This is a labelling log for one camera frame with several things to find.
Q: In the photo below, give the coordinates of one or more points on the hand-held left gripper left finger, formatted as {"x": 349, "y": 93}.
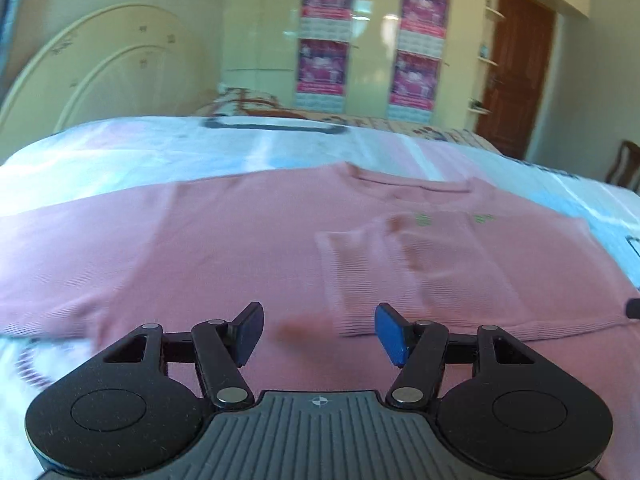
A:
{"x": 248, "y": 332}

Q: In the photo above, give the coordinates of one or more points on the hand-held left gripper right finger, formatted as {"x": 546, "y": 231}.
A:
{"x": 391, "y": 332}

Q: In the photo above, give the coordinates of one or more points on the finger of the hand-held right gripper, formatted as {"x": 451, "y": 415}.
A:
{"x": 633, "y": 308}

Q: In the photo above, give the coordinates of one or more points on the pink knit sweater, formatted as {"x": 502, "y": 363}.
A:
{"x": 225, "y": 240}

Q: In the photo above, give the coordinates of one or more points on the wooden chair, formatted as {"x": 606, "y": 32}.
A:
{"x": 625, "y": 162}

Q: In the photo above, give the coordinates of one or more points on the beige flowered bedspread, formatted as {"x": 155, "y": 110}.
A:
{"x": 400, "y": 127}

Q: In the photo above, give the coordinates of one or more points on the patterned beige pillow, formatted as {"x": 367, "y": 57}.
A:
{"x": 250, "y": 101}

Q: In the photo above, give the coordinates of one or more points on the light blue pink bed sheet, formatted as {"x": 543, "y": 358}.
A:
{"x": 100, "y": 150}

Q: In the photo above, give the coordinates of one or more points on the brown wooden door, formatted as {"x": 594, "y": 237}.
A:
{"x": 517, "y": 70}

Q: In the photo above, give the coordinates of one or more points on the cream corner shelves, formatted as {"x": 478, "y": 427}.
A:
{"x": 487, "y": 60}

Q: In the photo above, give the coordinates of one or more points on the cream round headboard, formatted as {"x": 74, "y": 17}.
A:
{"x": 100, "y": 65}

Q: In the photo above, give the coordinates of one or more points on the cream wardrobe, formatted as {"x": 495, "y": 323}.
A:
{"x": 260, "y": 25}

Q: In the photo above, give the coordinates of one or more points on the grey blue curtain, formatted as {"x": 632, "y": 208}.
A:
{"x": 10, "y": 25}

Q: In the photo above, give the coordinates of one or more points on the pink wall poster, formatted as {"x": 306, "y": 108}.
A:
{"x": 424, "y": 15}
{"x": 414, "y": 85}
{"x": 322, "y": 72}
{"x": 329, "y": 2}

